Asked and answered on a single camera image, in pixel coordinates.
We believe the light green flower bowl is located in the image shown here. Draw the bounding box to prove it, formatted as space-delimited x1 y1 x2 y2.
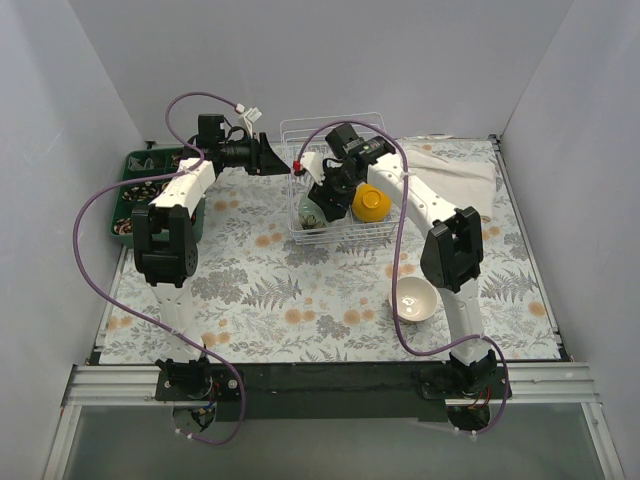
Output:
298 195 327 230

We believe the yellow bowl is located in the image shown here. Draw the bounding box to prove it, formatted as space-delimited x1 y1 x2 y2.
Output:
351 183 392 223

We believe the white wire dish rack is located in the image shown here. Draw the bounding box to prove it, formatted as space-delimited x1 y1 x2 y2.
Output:
280 112 397 245

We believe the white bowl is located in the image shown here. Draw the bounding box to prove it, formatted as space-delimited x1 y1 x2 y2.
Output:
396 276 439 324

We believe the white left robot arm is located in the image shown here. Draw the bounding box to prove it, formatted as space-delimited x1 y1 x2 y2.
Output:
131 114 289 402

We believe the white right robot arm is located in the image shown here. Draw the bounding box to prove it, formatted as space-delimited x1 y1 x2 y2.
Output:
293 120 498 398

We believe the floral patterned table mat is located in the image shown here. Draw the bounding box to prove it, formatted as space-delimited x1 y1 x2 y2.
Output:
102 139 564 364

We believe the green compartment organizer tray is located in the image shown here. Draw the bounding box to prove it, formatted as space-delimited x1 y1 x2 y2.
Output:
109 147 182 249

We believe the white folded cloth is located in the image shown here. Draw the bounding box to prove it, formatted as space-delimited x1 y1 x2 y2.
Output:
405 148 496 220

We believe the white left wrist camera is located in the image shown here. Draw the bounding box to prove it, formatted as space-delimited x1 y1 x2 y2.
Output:
235 103 262 137

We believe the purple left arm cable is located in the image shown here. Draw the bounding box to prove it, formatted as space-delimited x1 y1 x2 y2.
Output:
72 91 249 446

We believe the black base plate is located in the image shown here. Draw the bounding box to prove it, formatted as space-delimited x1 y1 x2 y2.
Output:
154 361 511 422

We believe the aluminium frame rail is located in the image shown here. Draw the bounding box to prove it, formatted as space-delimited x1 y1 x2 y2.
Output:
45 362 625 479

